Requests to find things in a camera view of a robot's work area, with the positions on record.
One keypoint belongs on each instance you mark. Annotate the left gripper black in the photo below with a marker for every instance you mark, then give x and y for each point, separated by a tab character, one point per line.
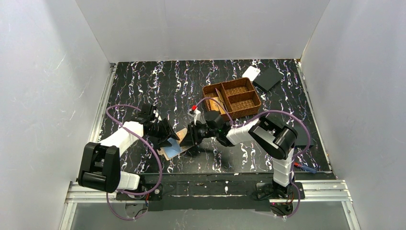
166	131

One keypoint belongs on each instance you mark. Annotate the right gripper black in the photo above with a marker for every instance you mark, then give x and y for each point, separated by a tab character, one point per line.
195	133

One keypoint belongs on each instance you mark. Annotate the gold credit card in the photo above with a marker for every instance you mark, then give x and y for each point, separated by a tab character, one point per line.
217	105

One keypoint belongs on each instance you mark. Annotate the brown woven divided basket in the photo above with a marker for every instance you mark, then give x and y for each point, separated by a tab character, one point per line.
238	96

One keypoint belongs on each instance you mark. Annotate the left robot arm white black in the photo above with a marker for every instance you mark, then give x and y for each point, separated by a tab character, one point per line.
100	167

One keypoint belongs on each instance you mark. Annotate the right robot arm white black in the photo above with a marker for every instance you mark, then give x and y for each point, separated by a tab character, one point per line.
275	139

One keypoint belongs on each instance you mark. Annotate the white small box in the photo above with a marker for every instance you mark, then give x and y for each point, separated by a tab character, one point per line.
251	73

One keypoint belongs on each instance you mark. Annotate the black flat box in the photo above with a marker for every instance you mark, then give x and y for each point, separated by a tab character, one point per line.
268	79

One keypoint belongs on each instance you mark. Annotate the red blue screwdriver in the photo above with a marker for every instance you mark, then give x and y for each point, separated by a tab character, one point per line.
305	168

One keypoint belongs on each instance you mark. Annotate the black pad on table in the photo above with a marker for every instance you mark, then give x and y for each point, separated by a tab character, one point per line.
302	139

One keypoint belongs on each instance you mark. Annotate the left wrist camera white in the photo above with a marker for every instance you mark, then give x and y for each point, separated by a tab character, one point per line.
155	117

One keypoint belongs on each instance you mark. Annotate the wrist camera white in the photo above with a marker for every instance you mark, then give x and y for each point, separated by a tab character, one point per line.
155	117
194	113

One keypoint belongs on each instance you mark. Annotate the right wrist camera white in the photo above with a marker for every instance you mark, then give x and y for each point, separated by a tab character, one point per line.
194	113

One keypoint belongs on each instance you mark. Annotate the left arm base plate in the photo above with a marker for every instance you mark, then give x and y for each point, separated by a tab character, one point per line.
156	195

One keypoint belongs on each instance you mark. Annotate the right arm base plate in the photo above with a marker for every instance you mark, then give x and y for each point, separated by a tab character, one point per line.
273	190

